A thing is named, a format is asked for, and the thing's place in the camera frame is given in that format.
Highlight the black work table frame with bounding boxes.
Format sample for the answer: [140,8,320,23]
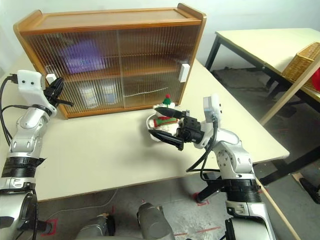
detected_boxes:
[194,147,320,203]

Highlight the wicker basket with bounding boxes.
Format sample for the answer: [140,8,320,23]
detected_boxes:
[281,42,320,90]

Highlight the snowman plush toy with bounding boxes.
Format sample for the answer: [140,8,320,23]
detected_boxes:
[152,93,179,134]

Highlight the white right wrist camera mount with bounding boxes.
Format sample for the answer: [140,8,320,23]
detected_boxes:
[196,93,222,149]

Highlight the purple package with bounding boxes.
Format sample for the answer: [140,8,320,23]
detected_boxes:
[58,41,106,75]

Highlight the red cloth item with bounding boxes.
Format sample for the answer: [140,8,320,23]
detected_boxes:
[310,69,320,92]

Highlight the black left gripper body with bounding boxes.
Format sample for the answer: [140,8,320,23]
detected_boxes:
[43,87,60,108]

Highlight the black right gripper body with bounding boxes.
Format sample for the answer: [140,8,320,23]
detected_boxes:
[175,114,204,144]

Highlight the thin wooden stick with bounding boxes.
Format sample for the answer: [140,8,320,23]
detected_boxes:
[256,178,301,240]

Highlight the wooden cabinet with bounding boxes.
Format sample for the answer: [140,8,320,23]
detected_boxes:
[12,2,208,120]

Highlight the light wooden beam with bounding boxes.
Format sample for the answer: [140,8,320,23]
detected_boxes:
[259,62,320,126]

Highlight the grey rounded shape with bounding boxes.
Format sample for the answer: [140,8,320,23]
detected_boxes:
[136,202,176,240]
[74,213,116,240]

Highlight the white floor cable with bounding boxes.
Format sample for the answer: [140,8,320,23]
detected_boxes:
[37,188,119,226]

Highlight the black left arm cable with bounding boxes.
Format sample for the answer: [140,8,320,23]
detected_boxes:
[0,74,45,148]

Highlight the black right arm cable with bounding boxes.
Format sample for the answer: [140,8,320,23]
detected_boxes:
[186,113,221,184]

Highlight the ribbed clear sliding door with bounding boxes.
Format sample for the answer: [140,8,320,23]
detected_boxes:
[116,24,201,110]
[23,31,123,117]

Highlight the beige table with black legs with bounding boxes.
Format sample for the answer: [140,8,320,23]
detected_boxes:
[204,27,320,102]

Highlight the white bottle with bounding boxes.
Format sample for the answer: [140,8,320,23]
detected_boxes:
[78,86,97,109]
[103,86,118,105]

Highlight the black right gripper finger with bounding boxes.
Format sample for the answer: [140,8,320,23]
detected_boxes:
[147,129,185,152]
[153,106,187,119]

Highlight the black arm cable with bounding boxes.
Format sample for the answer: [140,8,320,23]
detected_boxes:
[0,74,45,148]
[186,113,221,184]

